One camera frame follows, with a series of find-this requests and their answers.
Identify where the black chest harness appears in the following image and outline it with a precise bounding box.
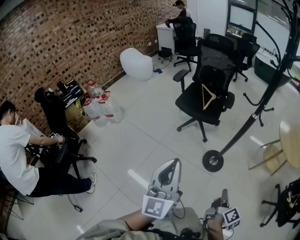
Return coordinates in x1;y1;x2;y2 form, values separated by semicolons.
145;226;203;240

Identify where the white desk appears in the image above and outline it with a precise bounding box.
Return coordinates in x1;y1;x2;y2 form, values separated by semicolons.
156;22;176;56

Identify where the black mesh office chair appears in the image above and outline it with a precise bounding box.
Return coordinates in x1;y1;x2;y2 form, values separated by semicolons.
172;16;200;72
172;33;236;143
233;32;261;83
34;87;98;180
259;177;300;230

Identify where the round wooden table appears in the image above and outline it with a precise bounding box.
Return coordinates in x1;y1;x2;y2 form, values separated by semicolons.
248;120;300;176

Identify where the black wire-frame stool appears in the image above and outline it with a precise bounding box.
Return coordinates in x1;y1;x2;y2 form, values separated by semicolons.
0;171;35;221

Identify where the black power adapter with cable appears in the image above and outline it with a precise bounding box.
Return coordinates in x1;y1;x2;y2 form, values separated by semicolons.
67;193;84;213

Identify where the black framed window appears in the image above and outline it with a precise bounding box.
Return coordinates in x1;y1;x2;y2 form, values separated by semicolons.
226;0;257;36

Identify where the wooden hanger with metal hook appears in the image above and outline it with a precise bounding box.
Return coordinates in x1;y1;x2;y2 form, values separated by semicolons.
201;83;222;111

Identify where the person's grey-green shirt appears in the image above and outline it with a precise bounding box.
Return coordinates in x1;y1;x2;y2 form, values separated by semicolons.
77;207;204;240

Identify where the brown cardboard box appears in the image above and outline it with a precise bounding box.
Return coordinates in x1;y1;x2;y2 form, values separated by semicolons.
64;93;92;133

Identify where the person's left forearm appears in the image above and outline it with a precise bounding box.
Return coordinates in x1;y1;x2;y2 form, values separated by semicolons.
117;209;154;232

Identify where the white cardboard box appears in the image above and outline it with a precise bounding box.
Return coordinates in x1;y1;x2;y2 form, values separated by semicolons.
21;118;45;138

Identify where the clear water bottle red cap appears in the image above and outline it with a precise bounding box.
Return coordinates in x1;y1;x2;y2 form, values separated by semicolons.
98;90;124;124
83;93;106;128
85;79;104;99

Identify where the black round stool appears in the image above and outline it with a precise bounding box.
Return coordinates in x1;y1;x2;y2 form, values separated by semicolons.
157;46;173;64

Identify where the dark green bathtub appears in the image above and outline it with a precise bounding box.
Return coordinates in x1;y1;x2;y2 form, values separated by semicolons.
254;52;293;88

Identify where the person's right forearm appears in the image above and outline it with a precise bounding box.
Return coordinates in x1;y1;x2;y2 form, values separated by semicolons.
207;214;225;240

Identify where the white beanbag seat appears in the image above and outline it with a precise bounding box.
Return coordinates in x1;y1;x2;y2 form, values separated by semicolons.
120;47;154;82

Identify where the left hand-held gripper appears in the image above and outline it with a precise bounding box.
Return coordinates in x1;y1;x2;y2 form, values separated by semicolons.
142;158;183;220

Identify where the black printed box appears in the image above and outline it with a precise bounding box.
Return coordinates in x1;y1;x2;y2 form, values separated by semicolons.
60;79;85;105

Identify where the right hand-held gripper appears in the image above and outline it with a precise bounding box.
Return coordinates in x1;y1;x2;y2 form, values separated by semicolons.
202;189;241;231

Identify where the black metal coat rack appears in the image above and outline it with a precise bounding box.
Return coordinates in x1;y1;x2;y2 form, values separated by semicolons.
202;0;300;173

